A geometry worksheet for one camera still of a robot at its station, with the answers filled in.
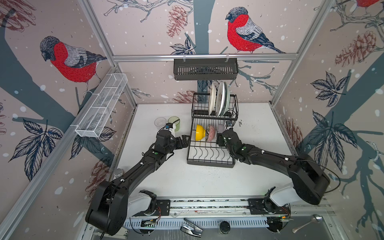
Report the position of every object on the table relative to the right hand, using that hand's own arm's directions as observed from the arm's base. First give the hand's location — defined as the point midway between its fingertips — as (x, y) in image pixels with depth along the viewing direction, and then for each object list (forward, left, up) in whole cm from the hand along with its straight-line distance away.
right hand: (220, 135), depth 89 cm
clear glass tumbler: (+13, +42, -5) cm, 44 cm away
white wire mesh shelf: (-10, +63, +21) cm, 68 cm away
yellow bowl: (+3, +12, -2) cm, 13 cm away
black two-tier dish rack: (-4, +11, -11) cm, 16 cm away
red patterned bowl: (+2, +5, -2) cm, 6 cm away
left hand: (-5, +21, +4) cm, 22 cm away
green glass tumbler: (+14, +32, -2) cm, 35 cm away
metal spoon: (-38, -43, -11) cm, 59 cm away
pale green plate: (+7, -2, +21) cm, 22 cm away
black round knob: (-44, +1, -2) cm, 45 cm away
